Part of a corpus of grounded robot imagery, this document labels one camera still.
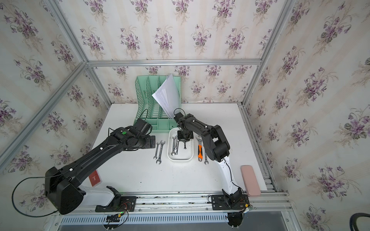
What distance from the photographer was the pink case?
0.77 meters

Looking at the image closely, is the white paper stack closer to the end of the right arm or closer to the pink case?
the end of the right arm

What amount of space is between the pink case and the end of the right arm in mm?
369

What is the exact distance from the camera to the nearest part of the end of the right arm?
0.71 metres
